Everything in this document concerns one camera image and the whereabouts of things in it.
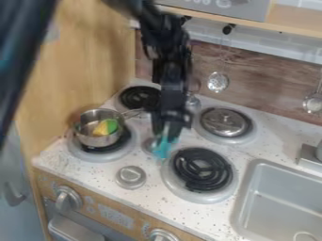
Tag silver pot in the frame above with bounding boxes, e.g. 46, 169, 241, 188
72, 107, 145, 149

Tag small silver toy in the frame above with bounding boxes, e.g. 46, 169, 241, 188
184, 90, 204, 115

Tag toy stove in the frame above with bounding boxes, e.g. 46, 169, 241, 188
65, 84, 262, 205

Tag silver ladle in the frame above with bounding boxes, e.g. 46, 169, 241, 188
301, 67, 322, 115

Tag silver lid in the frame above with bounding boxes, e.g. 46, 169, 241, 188
199, 106, 253, 138

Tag tap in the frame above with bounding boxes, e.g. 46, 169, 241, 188
294, 138, 322, 173

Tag blue brush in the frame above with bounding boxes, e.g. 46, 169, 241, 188
149, 123, 183, 160

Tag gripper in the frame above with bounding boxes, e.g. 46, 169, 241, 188
149, 59, 197, 141

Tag silver strainer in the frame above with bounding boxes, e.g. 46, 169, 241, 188
206, 34, 232, 94

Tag yellow and green toy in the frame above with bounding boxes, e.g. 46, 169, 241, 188
90, 118, 121, 137

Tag toy sink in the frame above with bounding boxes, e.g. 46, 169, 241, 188
229, 157, 322, 241

